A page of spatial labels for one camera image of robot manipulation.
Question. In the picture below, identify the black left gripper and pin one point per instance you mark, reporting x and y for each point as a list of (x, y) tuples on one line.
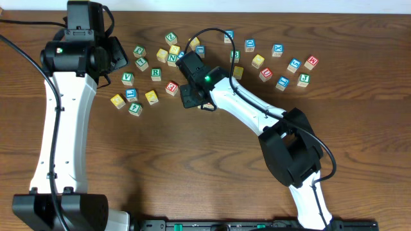
[(119, 56)]

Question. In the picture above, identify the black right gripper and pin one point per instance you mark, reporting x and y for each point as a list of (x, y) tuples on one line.
[(187, 101)]

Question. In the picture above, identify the red I block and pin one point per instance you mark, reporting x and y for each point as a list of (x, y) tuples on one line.
[(207, 105)]

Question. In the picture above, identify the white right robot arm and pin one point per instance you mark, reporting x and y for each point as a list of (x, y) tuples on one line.
[(290, 148)]

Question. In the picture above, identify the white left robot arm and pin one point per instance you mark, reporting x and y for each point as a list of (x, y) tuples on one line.
[(71, 64)]

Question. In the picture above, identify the red E block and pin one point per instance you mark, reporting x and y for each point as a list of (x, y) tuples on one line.
[(172, 88)]

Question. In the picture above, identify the green J block left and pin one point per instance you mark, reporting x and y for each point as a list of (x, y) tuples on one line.
[(139, 51)]

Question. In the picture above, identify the green j block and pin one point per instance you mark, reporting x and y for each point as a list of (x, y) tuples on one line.
[(139, 51), (303, 80)]

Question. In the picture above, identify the green V block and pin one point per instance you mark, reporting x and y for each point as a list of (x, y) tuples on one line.
[(127, 79)]

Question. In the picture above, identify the green 7 block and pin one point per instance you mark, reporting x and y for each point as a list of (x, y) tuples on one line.
[(141, 64)]

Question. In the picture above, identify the blue T block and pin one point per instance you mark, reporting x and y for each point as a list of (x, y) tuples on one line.
[(131, 95)]

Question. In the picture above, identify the green R block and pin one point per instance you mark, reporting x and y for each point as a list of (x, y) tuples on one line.
[(156, 74)]

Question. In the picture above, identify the yellow K block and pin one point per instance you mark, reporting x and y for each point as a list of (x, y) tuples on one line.
[(152, 97)]

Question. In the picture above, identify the green N block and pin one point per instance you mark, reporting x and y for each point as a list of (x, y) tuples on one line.
[(172, 59)]

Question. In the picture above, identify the yellow G block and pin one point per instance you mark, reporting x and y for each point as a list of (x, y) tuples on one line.
[(118, 101)]

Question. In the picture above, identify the yellow C block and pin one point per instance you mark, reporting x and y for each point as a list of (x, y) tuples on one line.
[(162, 55)]

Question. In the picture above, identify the blue L block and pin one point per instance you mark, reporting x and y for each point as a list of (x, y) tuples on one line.
[(200, 51)]

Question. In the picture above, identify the yellow s block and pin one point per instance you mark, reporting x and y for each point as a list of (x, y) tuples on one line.
[(238, 72), (175, 50)]

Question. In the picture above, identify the yellow S block centre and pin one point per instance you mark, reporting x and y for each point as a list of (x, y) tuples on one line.
[(238, 72)]

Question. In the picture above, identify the yellow O block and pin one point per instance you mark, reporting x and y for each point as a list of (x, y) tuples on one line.
[(193, 43)]

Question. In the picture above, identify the green 4 block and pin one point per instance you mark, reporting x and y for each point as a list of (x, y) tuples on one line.
[(135, 109)]

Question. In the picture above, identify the green Z block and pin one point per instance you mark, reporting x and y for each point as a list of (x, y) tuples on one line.
[(171, 38)]

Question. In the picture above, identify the green B block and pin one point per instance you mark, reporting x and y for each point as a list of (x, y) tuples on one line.
[(235, 56)]

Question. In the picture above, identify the blue D block far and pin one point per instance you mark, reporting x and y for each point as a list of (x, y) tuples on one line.
[(228, 36)]

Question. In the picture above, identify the blue d block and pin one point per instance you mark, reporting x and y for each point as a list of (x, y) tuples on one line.
[(228, 36), (250, 45)]

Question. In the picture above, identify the red U block right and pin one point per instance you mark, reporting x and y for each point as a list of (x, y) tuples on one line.
[(265, 74)]

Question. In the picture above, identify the blue D block near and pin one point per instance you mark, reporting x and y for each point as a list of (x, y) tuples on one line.
[(250, 45)]

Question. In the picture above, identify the blue I block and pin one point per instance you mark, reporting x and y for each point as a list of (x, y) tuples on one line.
[(282, 83)]

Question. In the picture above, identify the blue X block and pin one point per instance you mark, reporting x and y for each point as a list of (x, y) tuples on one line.
[(277, 50)]

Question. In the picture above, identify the green J block right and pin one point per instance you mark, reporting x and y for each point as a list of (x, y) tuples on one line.
[(303, 80)]

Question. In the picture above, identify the red M block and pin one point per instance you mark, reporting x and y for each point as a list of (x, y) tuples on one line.
[(311, 62)]

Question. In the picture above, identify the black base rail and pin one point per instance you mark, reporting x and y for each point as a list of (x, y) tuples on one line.
[(162, 225)]

